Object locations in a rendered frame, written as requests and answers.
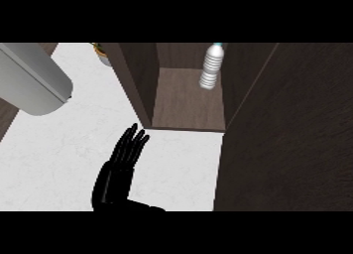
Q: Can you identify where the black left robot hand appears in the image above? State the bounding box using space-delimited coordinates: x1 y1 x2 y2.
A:
90 122 167 212

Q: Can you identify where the brown wooden cabinet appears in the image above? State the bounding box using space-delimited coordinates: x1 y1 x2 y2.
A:
99 42 278 134

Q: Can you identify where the clear plastic water bottle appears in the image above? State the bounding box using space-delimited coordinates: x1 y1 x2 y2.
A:
198 42 228 91

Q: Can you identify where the dark brown cabinet door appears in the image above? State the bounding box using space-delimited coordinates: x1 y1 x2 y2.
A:
213 42 353 212

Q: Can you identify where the grey rounded appliance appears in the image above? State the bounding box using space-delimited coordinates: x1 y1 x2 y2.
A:
0 42 76 117

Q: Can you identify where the small grey potted plant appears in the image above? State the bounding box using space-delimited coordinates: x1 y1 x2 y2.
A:
89 42 114 67

